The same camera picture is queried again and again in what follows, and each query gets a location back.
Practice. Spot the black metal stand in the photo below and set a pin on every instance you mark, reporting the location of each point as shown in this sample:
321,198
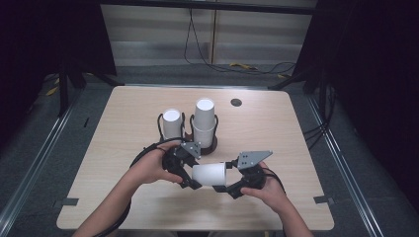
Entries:
313,80
63,92

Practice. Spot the metal floor rail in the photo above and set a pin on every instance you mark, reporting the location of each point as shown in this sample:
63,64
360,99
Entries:
33,158
342,164

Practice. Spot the dark double cup holder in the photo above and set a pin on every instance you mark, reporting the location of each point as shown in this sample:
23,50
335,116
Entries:
210,146

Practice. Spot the tall white paper cup stack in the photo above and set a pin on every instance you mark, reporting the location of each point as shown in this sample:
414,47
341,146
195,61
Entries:
204,121

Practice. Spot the person's left hand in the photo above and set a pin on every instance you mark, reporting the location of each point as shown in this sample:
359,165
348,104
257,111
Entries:
148,169

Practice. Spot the person's right hand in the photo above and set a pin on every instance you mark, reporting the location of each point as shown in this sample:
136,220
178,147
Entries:
271,194

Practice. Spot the round dark table grommet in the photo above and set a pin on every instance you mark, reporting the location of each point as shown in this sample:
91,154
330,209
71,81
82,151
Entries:
236,102

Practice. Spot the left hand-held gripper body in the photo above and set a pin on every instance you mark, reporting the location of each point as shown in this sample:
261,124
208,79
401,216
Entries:
174,161

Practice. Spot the grey tape strip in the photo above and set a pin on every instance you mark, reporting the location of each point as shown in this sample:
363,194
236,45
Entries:
322,199
67,201

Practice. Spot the yellow floor strip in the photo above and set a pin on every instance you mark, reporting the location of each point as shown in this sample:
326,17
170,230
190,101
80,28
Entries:
52,91
243,66

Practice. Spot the dark curtain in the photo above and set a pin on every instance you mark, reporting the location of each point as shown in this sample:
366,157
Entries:
39,49
378,82

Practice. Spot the single white paper cup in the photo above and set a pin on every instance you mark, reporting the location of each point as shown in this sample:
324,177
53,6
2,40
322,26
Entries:
210,174

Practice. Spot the short white paper cup stack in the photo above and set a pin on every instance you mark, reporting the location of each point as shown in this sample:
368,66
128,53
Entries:
172,125

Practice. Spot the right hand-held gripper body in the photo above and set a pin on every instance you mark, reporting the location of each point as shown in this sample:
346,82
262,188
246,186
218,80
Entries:
253,159

